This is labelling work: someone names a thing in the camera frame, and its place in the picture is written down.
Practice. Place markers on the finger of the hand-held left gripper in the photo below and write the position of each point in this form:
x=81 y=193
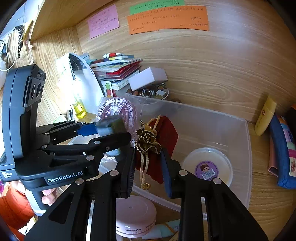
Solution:
x=111 y=140
x=86 y=130

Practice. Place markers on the yellow tube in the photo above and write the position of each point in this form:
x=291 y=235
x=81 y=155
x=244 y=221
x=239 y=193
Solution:
x=266 y=115

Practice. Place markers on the green paper note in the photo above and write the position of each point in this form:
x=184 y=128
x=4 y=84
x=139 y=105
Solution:
x=157 y=5

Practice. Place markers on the person's left hand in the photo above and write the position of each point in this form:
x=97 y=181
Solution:
x=47 y=197

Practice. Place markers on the wooden desktop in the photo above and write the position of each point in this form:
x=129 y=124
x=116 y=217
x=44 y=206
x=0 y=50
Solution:
x=266 y=208

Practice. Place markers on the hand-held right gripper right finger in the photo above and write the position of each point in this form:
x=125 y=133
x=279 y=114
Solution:
x=165 y=172

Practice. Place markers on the person's left forearm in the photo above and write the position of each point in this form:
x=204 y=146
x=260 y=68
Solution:
x=13 y=206

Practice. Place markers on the wooden shelf board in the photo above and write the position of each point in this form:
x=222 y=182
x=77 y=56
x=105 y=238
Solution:
x=64 y=16

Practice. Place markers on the fruit print box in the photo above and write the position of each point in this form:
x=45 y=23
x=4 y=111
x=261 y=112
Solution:
x=108 y=89

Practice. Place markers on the red pouch with gold ruffle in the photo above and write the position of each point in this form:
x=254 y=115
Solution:
x=166 y=139

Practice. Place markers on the white rectangular box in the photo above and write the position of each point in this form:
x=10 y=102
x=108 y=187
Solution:
x=148 y=77

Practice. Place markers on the yellow liquid spray bottle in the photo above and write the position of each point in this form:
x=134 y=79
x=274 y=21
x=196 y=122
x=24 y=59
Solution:
x=79 y=112

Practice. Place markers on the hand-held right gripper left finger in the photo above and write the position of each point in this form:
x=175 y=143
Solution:
x=127 y=176

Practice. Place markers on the grey dark block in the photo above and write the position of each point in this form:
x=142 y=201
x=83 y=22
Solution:
x=111 y=126

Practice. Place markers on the pink paper note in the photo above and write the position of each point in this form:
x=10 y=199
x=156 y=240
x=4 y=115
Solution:
x=103 y=22

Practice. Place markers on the blue pencil case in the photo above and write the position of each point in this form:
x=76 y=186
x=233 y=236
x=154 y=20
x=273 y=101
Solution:
x=281 y=150

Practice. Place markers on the light green soft charm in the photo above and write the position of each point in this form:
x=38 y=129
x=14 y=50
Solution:
x=165 y=229

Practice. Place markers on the large white paper sheet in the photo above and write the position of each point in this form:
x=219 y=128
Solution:
x=87 y=81

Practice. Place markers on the pink round fan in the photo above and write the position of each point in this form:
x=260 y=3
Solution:
x=134 y=213

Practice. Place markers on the clear plastic storage box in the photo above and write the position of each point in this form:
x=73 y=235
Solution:
x=208 y=129

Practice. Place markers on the round white lidded container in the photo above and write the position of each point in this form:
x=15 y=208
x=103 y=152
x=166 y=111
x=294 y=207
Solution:
x=208 y=157

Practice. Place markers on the stack of books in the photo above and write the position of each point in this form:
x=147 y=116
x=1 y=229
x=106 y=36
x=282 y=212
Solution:
x=115 y=68

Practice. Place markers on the orange paper note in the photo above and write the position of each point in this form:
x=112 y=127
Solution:
x=166 y=22

